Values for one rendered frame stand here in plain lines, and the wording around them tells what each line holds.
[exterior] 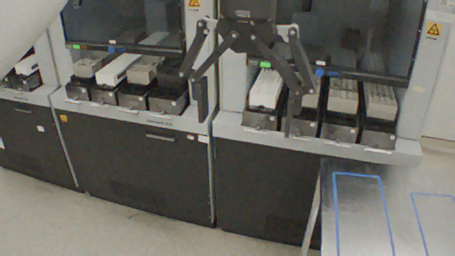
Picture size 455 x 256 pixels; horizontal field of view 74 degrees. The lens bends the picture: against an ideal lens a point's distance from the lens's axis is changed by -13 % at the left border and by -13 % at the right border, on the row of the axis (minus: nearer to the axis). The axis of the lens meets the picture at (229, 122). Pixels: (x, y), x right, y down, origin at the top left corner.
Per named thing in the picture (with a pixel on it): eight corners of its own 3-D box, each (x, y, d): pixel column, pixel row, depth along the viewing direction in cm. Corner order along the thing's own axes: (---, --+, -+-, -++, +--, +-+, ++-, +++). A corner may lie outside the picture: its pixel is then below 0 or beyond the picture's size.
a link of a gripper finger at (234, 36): (241, 36, 44) (234, 29, 44) (191, 86, 51) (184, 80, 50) (248, 28, 48) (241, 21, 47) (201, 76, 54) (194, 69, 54)
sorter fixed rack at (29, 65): (51, 54, 188) (50, 44, 185) (64, 55, 186) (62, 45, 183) (16, 76, 164) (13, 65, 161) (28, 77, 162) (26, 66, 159)
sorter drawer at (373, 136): (354, 72, 180) (356, 57, 175) (379, 76, 177) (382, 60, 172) (359, 152, 121) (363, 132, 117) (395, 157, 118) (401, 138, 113)
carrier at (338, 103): (355, 112, 129) (358, 98, 125) (355, 115, 127) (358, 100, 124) (326, 107, 132) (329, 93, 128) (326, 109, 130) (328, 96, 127)
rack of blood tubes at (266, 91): (264, 76, 159) (264, 63, 155) (285, 79, 156) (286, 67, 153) (248, 108, 135) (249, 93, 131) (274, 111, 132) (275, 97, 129)
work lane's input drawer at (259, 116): (272, 61, 191) (273, 46, 186) (297, 64, 188) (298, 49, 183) (238, 132, 132) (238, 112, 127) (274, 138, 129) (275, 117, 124)
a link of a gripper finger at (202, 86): (201, 84, 51) (195, 84, 51) (203, 124, 54) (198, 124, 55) (207, 76, 53) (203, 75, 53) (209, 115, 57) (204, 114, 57)
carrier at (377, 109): (394, 118, 125) (397, 104, 122) (394, 121, 123) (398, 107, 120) (364, 113, 128) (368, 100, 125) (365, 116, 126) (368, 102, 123)
